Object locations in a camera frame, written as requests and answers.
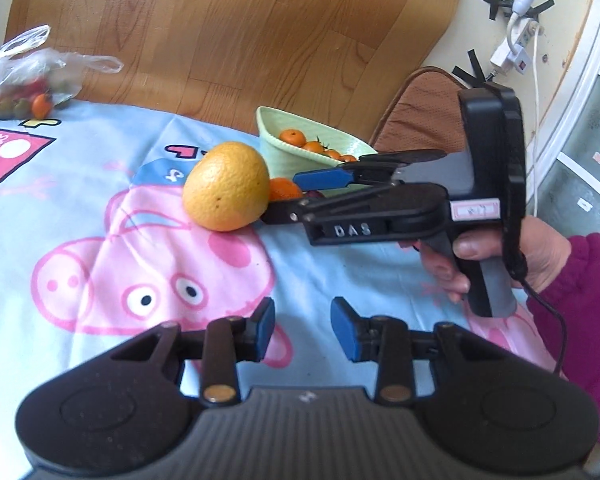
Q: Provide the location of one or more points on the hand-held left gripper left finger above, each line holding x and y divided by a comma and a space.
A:
266, 327

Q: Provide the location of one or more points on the dark red cherry tomato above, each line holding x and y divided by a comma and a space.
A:
314, 194

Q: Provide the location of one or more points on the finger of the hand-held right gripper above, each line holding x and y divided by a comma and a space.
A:
320, 177
280, 210

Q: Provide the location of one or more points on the orange mandarin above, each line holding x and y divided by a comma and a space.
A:
292, 137
285, 190

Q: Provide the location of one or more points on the brown seat cushion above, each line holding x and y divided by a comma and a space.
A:
425, 110

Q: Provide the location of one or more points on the cartoon pig printed bedsheet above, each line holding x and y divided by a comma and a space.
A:
80, 200

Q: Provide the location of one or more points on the large yellow orange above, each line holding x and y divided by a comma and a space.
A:
225, 185

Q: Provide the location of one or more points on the clear plastic bag of tomatoes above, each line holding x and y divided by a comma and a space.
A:
30, 70

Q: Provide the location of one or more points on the light green plastic basin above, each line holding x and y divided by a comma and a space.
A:
275, 150

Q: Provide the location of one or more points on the wood grain vinyl sheet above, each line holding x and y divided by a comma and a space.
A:
230, 35

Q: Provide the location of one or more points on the black tape strip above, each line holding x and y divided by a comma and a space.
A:
494, 7

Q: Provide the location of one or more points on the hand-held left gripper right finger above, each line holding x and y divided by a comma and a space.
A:
342, 330

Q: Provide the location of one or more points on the white power strip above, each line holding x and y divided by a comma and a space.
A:
517, 47

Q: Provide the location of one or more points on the person's right hand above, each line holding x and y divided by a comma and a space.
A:
545, 255

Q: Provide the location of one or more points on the pile of cherry tomatoes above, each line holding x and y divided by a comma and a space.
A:
314, 146

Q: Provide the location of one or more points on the crossed black tape strips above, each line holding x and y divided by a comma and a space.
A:
472, 67

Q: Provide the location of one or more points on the white window frame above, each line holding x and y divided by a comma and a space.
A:
580, 85

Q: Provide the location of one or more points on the person's right forearm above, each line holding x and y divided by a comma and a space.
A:
590, 320

